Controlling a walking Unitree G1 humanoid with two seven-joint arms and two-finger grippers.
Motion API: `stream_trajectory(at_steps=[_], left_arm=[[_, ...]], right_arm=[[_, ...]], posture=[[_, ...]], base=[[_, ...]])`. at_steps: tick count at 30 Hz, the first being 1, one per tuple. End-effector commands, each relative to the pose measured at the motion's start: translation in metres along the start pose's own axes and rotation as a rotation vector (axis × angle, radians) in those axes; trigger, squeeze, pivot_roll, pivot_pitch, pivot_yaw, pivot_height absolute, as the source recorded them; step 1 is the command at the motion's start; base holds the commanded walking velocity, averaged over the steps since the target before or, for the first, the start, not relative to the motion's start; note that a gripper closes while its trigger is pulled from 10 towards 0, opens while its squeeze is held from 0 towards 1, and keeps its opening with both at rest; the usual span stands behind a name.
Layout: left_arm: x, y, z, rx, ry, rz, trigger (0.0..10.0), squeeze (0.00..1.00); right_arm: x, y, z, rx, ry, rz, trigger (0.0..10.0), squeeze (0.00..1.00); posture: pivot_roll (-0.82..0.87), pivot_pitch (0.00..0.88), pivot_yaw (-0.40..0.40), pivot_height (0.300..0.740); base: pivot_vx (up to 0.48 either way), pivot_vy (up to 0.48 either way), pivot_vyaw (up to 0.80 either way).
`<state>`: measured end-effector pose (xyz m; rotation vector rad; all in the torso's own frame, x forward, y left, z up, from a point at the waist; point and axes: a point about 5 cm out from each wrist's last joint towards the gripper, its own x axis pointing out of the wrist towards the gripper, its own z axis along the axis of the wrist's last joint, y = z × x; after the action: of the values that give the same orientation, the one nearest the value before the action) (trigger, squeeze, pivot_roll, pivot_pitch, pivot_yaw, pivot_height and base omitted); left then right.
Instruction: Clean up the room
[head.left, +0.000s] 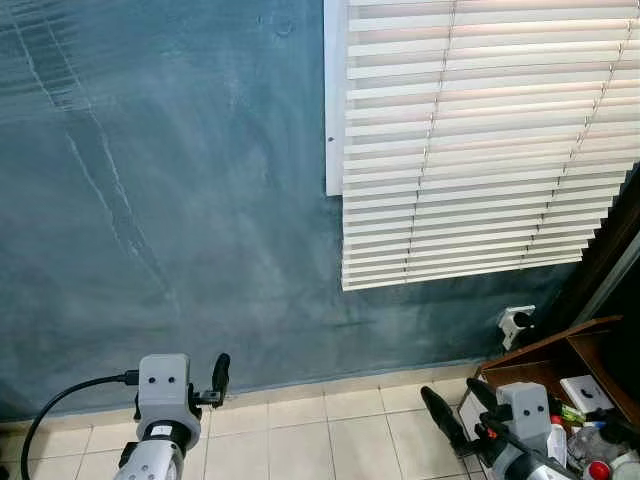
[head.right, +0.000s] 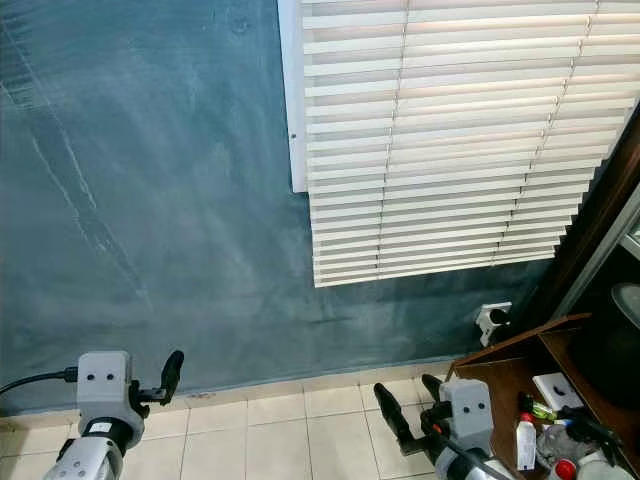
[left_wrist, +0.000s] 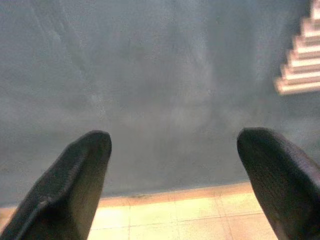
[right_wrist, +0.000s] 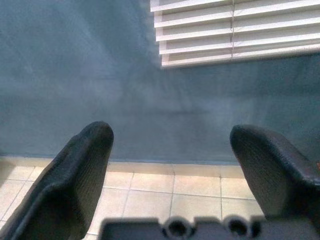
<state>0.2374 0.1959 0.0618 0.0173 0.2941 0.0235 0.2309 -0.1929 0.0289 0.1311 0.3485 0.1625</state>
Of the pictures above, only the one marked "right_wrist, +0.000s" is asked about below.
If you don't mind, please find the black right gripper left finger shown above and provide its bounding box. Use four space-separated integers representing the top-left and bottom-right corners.
0 121 115 240

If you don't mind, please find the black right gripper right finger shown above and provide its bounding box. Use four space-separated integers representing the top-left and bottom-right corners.
229 124 320 223

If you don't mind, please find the white window blind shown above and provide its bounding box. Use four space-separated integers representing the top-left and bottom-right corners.
149 0 320 68

